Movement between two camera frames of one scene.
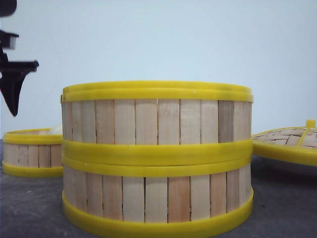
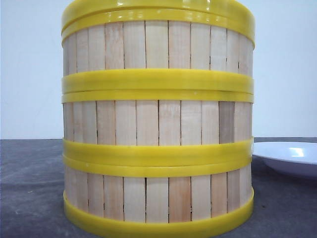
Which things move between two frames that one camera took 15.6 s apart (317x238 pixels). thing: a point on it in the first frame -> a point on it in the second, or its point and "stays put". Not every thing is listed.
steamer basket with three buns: [157, 120] stays put
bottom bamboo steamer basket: [156, 196] stays put
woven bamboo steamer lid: [298, 144] -> [79, 15]
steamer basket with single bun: [35, 152] -> [158, 53]
